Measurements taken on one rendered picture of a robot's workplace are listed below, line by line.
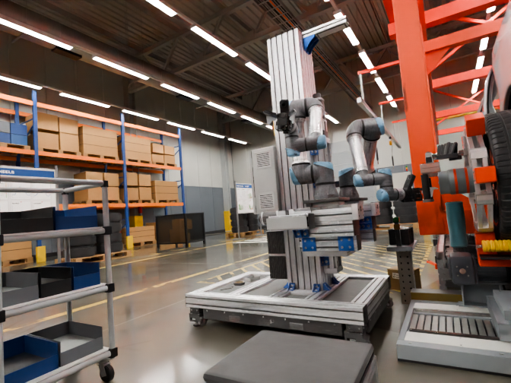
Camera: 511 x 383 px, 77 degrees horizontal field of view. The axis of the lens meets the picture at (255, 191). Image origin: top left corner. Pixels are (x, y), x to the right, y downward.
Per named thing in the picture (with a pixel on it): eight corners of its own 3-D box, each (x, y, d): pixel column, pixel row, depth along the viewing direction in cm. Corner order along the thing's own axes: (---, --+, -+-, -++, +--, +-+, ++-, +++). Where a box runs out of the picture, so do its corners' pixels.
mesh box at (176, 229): (186, 247, 917) (184, 213, 924) (156, 248, 983) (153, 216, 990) (206, 243, 991) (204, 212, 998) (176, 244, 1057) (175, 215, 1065)
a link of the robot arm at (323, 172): (334, 181, 189) (331, 158, 190) (311, 183, 193) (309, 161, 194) (335, 182, 200) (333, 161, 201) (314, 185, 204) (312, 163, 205)
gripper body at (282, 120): (289, 128, 155) (293, 134, 167) (290, 111, 155) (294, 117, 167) (274, 128, 158) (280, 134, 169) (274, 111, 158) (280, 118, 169)
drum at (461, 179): (487, 191, 162) (484, 163, 163) (439, 195, 173) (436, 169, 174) (485, 191, 174) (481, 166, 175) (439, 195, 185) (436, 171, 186)
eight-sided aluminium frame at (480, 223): (499, 235, 143) (482, 116, 147) (480, 235, 146) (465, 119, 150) (485, 226, 190) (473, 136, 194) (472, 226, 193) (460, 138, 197)
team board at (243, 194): (245, 238, 1038) (240, 179, 1052) (232, 239, 1064) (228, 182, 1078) (268, 234, 1166) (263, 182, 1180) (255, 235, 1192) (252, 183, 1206)
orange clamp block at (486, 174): (494, 182, 144) (497, 181, 137) (474, 184, 148) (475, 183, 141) (493, 166, 145) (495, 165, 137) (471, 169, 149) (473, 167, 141)
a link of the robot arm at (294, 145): (306, 153, 170) (303, 133, 171) (285, 156, 174) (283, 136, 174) (307, 155, 178) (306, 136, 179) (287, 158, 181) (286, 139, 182)
